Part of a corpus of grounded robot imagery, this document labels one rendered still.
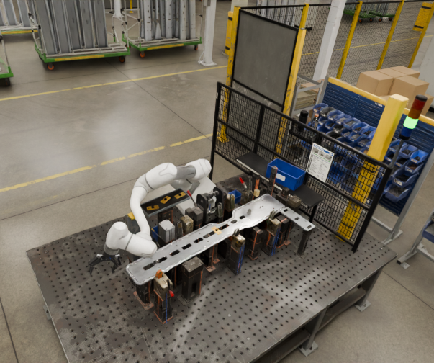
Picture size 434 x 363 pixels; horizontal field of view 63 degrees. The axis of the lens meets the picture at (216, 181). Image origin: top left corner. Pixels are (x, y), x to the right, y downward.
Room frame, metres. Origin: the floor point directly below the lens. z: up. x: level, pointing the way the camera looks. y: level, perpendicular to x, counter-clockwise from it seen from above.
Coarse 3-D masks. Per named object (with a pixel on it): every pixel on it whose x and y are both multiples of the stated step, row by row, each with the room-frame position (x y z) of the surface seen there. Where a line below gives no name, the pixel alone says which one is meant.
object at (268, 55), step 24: (240, 24) 5.07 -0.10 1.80; (264, 24) 4.70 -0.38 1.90; (240, 48) 5.02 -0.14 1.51; (264, 48) 4.64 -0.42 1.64; (288, 48) 4.34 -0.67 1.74; (240, 72) 4.97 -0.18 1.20; (264, 72) 4.59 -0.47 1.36; (288, 72) 4.29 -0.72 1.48; (240, 96) 4.92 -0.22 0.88; (264, 96) 4.54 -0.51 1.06; (288, 96) 4.20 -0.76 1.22; (240, 144) 4.80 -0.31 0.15
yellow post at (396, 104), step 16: (400, 96) 2.37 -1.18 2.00; (384, 112) 2.33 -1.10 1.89; (400, 112) 2.30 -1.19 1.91; (384, 128) 2.31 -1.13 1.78; (384, 144) 2.29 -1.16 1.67; (368, 160) 2.32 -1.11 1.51; (368, 176) 2.29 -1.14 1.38; (352, 192) 2.34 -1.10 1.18; (352, 208) 2.31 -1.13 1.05; (352, 224) 2.28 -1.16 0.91
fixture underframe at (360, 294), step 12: (372, 276) 2.18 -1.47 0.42; (360, 288) 2.19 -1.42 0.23; (348, 300) 2.04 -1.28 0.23; (360, 300) 2.17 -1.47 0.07; (48, 312) 1.76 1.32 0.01; (324, 312) 1.69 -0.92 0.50; (336, 312) 1.90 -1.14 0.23; (312, 324) 1.68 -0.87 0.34; (324, 324) 1.78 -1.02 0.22; (300, 336) 1.64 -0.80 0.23; (312, 336) 1.69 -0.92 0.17; (288, 348) 1.53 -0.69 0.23; (300, 348) 1.67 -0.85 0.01; (312, 348) 1.68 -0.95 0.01; (264, 360) 1.41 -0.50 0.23; (276, 360) 1.43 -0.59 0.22
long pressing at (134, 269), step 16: (240, 208) 2.22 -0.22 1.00; (256, 208) 2.24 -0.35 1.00; (272, 208) 2.26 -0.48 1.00; (208, 224) 1.99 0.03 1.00; (224, 224) 2.01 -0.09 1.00; (240, 224) 2.03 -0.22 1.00; (256, 224) 2.06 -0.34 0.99; (176, 240) 1.79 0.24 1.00; (192, 240) 1.81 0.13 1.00; (208, 240) 1.83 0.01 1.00; (160, 256) 1.63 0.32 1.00; (176, 256) 1.64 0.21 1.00; (192, 256) 1.66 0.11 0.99; (128, 272) 1.47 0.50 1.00; (144, 272) 1.48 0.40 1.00
